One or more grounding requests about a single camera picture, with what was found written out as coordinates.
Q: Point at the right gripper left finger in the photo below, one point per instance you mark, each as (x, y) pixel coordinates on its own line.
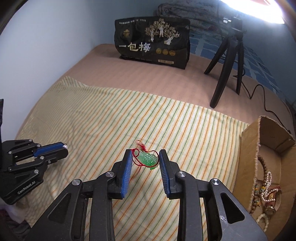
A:
(65, 218)

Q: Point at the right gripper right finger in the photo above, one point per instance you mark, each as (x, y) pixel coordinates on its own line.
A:
(226, 218)

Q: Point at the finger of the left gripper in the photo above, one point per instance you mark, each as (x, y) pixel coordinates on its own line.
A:
(52, 156)
(48, 148)

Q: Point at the red strap wristwatch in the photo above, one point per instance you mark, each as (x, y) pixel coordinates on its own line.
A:
(272, 200)

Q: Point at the striped yellow cloth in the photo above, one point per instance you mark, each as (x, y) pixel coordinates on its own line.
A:
(98, 125)

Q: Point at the cardboard box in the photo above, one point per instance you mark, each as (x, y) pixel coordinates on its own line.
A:
(266, 160)

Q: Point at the tan bed sheet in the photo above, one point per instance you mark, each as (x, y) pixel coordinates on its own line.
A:
(103, 67)

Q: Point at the black snack bag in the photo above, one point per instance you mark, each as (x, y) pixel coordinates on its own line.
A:
(153, 39)

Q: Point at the black tripod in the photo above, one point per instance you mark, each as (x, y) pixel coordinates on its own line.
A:
(233, 47)

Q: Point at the folded floral quilt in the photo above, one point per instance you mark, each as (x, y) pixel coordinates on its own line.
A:
(203, 15)

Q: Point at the white ring light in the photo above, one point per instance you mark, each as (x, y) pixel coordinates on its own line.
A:
(268, 11)

